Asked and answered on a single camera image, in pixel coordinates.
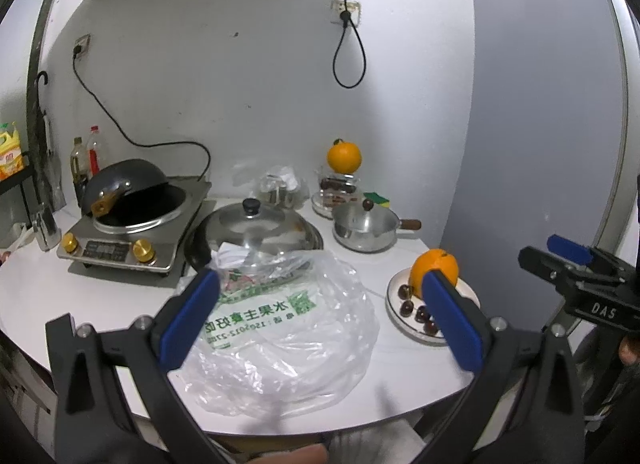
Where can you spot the black wok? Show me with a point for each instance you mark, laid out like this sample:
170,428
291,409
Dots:
110,194

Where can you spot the crumpled clear bag with tins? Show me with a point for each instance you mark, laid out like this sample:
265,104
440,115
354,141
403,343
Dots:
277,184

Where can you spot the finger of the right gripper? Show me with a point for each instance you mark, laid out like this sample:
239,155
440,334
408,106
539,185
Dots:
570,247
592,271

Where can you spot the clear plastic bag, green print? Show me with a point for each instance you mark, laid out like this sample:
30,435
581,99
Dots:
290,334

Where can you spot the red capped sauce bottle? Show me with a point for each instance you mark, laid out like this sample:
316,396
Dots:
97,151

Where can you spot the lone dark cherry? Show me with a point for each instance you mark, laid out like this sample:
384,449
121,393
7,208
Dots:
406,308

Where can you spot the fingertip at bottom edge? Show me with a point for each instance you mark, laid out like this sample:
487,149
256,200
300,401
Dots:
313,454

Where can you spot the large pan with glass lid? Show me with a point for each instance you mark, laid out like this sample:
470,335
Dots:
258,227

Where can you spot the green yellow sponge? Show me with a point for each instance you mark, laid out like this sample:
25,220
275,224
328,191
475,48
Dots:
377,199

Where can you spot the white round plate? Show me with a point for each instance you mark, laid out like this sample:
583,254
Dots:
408,326

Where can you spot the wall socket left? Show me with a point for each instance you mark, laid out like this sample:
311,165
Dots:
81,46

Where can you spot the yellow detergent bottle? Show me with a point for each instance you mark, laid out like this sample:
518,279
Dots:
11,155

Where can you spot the small steel saucepan with lid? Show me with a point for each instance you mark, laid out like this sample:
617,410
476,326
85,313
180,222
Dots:
366,227

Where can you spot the oil bottle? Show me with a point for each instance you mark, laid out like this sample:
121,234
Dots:
79,167

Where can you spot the steel induction cooker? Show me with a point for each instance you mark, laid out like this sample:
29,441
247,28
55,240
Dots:
142,232

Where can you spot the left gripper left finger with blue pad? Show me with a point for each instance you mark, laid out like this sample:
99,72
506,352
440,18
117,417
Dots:
93,420

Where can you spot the orange on white plate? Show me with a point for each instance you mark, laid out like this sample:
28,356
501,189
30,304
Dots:
433,259

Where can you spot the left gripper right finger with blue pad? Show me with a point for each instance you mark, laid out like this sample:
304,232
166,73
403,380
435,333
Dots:
524,404

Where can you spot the steel cup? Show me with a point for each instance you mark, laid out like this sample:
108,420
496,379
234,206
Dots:
46,230

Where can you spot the orange on glass jar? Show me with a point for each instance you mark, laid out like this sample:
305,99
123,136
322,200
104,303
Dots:
344,157

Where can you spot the black umbrella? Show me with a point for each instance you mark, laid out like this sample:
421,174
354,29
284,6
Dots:
48,164

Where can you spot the glass jar with fruit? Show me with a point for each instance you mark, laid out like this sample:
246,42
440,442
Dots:
334,189

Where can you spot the hand holding right gripper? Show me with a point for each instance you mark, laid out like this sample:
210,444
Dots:
629,351

